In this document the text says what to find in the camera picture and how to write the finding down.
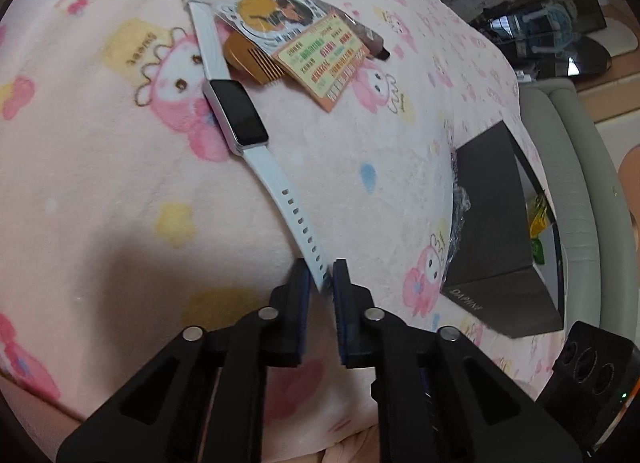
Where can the black cardboard shoe box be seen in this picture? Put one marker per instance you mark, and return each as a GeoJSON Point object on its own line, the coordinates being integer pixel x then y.
{"type": "Point", "coordinates": [490, 223]}

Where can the green packet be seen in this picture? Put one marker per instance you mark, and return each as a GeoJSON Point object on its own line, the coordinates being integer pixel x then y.
{"type": "Point", "coordinates": [539, 248]}

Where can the brown comb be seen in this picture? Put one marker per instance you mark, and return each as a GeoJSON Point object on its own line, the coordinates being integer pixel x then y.
{"type": "Point", "coordinates": [245, 60]}

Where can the grey-green padded headboard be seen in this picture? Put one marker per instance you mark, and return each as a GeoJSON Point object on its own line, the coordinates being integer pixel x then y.
{"type": "Point", "coordinates": [575, 203]}

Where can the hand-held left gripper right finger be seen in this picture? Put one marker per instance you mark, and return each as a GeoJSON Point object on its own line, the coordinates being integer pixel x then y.
{"type": "Point", "coordinates": [341, 313]}

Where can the white smart watch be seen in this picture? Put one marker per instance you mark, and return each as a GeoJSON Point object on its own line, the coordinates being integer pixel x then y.
{"type": "Point", "coordinates": [237, 113]}

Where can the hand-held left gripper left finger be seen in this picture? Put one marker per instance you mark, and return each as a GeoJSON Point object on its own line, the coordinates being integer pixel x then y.
{"type": "Point", "coordinates": [302, 308]}

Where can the pink printed blanket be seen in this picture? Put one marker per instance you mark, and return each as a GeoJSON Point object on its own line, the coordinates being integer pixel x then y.
{"type": "Point", "coordinates": [125, 193]}

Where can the glass display cabinet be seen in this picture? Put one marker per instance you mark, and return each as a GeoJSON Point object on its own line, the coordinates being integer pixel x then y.
{"type": "Point", "coordinates": [540, 18]}

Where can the brown snack bar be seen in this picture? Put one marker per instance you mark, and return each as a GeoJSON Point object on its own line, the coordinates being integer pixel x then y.
{"type": "Point", "coordinates": [370, 38]}

